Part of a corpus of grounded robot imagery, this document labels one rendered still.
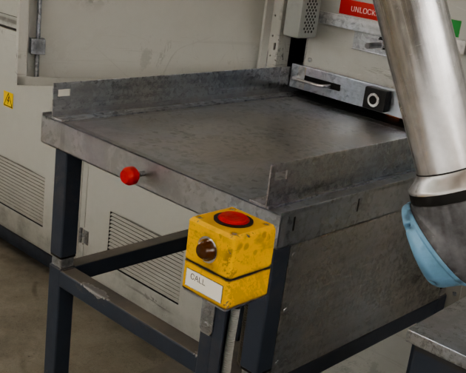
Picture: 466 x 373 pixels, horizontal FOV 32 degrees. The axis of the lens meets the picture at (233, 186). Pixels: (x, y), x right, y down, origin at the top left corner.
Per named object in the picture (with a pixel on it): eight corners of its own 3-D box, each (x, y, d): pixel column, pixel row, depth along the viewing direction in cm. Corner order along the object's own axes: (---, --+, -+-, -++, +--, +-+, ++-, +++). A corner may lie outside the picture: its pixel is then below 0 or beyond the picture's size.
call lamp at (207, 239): (208, 269, 98) (211, 243, 97) (188, 259, 100) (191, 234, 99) (216, 267, 99) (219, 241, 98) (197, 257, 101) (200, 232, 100)
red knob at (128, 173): (129, 189, 138) (130, 170, 137) (117, 183, 140) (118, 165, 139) (149, 184, 141) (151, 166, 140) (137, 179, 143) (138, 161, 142)
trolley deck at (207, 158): (277, 250, 123) (282, 212, 121) (40, 141, 162) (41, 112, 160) (485, 183, 171) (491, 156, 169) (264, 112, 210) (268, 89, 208)
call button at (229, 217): (233, 236, 99) (234, 224, 99) (209, 225, 102) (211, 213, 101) (254, 230, 102) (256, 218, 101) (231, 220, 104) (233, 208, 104)
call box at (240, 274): (224, 314, 99) (234, 236, 96) (179, 289, 104) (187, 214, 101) (268, 297, 105) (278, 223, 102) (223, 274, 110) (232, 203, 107)
